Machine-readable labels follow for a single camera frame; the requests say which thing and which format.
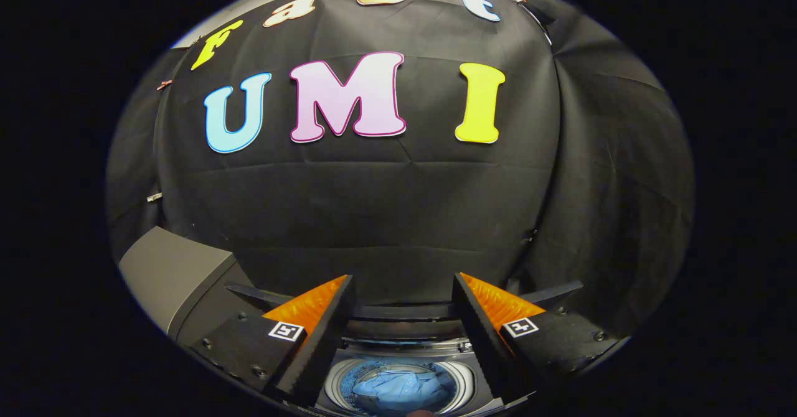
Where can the light blue polo shirt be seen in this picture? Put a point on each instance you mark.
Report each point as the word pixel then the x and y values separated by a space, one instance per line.
pixel 398 389

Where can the silver clip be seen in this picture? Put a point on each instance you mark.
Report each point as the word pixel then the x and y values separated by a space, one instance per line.
pixel 154 197

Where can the dark washing machine lid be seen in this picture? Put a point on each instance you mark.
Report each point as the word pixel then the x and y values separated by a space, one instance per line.
pixel 405 312

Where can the pink clip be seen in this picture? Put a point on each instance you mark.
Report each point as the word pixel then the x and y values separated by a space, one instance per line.
pixel 165 84

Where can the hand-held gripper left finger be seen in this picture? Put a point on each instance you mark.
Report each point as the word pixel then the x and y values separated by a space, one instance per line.
pixel 320 342

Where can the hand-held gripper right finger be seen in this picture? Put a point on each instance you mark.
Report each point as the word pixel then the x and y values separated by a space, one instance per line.
pixel 482 342

